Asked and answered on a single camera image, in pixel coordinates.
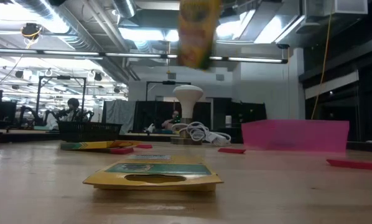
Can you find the yellow crayon box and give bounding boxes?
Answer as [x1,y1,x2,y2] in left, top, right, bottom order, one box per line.
[177,0,221,71]
[60,140,142,153]
[82,154,224,192]

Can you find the person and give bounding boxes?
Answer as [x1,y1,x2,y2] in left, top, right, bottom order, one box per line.
[47,97,85,131]
[160,110,183,131]

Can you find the white bulb lamp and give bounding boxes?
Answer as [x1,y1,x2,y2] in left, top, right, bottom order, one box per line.
[170,85,205,146]

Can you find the black partition screen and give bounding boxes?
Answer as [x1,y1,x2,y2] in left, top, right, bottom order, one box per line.
[133,100,212,134]

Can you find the gray hanging cloth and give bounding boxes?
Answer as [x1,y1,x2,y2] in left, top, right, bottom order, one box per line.
[101,99,137,135]

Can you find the long ceiling light bar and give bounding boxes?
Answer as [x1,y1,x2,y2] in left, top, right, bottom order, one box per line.
[0,47,289,65]

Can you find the pink plastic bin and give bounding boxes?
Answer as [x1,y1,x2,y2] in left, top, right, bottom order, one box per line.
[241,119,351,154]

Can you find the black background robot arms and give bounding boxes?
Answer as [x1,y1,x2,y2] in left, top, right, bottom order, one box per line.
[17,105,52,127]

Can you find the wooden background table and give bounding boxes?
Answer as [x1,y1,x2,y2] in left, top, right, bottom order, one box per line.
[0,129,61,144]

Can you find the white coiled power cable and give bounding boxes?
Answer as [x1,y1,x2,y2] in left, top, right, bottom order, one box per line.
[171,121,233,147]

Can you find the black metal frame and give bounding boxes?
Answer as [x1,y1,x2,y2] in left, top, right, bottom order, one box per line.
[145,80,192,103]
[35,75,88,125]

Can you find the black wire basket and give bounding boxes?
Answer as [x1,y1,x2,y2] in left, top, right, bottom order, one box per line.
[57,121,124,144]

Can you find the black yellow cable reel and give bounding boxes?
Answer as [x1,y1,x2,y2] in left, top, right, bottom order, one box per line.
[20,22,44,41]

